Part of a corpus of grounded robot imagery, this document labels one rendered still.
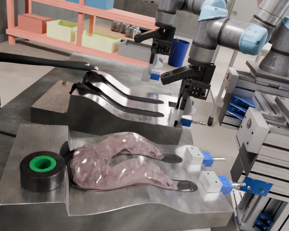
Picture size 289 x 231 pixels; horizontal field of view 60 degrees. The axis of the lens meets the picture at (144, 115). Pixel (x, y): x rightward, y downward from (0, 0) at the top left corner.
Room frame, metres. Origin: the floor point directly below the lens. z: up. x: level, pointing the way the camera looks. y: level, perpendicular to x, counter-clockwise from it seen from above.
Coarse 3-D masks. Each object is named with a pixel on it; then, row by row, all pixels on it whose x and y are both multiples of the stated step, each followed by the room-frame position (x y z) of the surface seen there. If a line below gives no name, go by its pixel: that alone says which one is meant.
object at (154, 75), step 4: (144, 68) 1.05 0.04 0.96; (144, 72) 1.05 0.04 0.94; (152, 72) 1.06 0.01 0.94; (156, 72) 1.08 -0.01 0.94; (144, 76) 1.05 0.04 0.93; (148, 76) 1.05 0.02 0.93; (152, 76) 1.05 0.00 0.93; (156, 76) 1.05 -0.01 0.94; (160, 76) 1.07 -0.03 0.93; (144, 80) 1.05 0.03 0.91; (148, 80) 1.05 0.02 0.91; (156, 80) 1.05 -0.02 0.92
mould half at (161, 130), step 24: (48, 96) 0.79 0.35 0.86; (72, 96) 0.70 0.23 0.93; (96, 96) 0.74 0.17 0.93; (120, 96) 0.86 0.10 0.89; (144, 96) 0.92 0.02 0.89; (168, 96) 0.97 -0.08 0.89; (48, 120) 0.70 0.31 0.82; (72, 120) 0.70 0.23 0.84; (96, 120) 0.71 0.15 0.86; (120, 120) 0.71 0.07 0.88; (144, 120) 0.73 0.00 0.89; (168, 120) 0.76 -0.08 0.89; (168, 144) 0.72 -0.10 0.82
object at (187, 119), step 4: (172, 108) 0.80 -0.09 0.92; (176, 108) 0.81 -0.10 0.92; (172, 112) 0.77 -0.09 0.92; (176, 112) 0.77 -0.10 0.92; (172, 116) 0.76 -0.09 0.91; (184, 116) 0.78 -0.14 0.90; (188, 116) 0.79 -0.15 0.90; (172, 120) 0.76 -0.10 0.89; (180, 120) 0.77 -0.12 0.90; (184, 120) 0.77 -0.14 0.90; (188, 120) 0.77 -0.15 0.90; (192, 120) 0.79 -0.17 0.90; (184, 124) 0.77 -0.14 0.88; (188, 124) 0.77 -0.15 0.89; (200, 124) 0.79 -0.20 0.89; (204, 124) 0.79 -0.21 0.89
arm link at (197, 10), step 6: (198, 0) 1.01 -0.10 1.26; (204, 0) 0.98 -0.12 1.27; (210, 0) 0.95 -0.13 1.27; (216, 0) 0.95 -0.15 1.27; (222, 0) 0.96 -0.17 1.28; (228, 0) 1.00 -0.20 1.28; (192, 6) 1.03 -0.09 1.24; (198, 6) 0.99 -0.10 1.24; (216, 6) 0.95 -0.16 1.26; (222, 6) 0.96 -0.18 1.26; (198, 12) 1.00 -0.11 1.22
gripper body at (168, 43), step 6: (156, 24) 1.05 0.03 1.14; (162, 30) 1.07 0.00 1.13; (168, 30) 1.06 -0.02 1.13; (174, 30) 1.06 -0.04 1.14; (162, 36) 1.06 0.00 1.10; (168, 36) 1.06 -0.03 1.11; (156, 42) 1.04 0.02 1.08; (162, 42) 1.04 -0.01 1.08; (168, 42) 1.05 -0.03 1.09; (156, 48) 1.04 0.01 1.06; (162, 48) 1.05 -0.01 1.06; (168, 48) 1.06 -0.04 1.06; (162, 54) 1.05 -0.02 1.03; (168, 54) 1.04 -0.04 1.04
